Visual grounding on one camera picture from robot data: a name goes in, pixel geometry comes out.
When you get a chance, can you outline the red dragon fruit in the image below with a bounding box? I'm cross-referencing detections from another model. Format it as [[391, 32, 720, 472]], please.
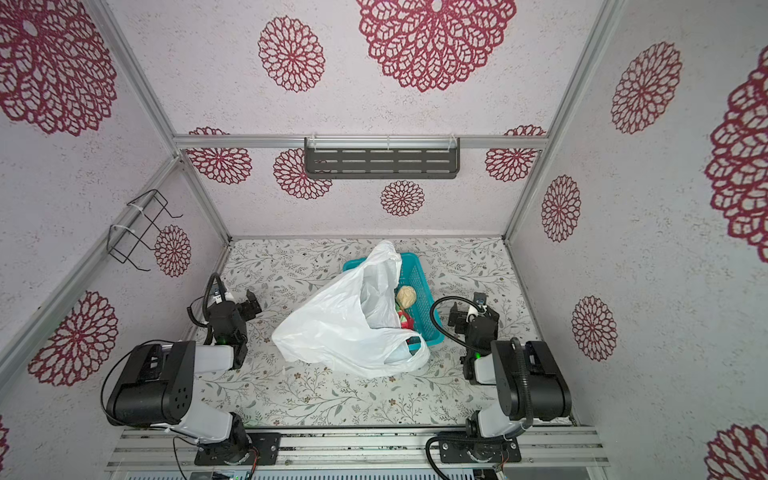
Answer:
[[398, 310, 414, 330]]

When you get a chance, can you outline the cream pear fruit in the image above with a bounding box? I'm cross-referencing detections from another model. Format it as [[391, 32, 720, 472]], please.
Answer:
[[396, 285, 418, 310]]

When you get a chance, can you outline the white plastic bag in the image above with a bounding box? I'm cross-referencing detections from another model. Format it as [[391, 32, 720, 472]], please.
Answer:
[[271, 240, 430, 379]]

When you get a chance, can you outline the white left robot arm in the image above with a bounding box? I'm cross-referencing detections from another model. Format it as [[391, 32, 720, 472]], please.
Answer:
[[102, 290, 262, 465]]

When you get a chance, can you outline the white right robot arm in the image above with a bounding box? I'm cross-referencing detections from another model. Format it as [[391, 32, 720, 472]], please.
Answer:
[[451, 307, 572, 439]]

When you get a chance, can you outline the teal plastic basket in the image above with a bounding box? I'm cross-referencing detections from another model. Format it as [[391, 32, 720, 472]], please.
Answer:
[[342, 244, 444, 355]]

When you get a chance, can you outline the black wire wall rack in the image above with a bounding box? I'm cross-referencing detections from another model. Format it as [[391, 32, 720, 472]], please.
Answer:
[[105, 189, 183, 272]]

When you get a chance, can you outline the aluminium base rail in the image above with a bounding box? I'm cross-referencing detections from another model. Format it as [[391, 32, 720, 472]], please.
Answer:
[[107, 425, 610, 472]]

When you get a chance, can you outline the dark grey wall shelf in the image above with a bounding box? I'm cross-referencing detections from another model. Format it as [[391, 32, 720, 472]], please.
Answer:
[[304, 137, 461, 180]]

